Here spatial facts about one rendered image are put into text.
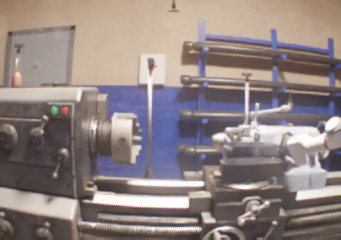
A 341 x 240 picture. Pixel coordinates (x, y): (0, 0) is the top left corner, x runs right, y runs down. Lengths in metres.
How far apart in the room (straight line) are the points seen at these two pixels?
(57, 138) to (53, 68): 3.42
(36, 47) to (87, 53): 0.78
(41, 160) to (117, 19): 3.49
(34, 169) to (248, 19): 3.93
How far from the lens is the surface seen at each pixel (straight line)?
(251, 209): 1.52
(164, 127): 4.90
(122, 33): 4.95
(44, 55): 5.11
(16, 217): 1.74
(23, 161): 1.76
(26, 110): 1.73
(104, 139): 1.83
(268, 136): 1.89
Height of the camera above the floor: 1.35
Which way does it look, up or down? 4 degrees down
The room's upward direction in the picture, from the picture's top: 2 degrees clockwise
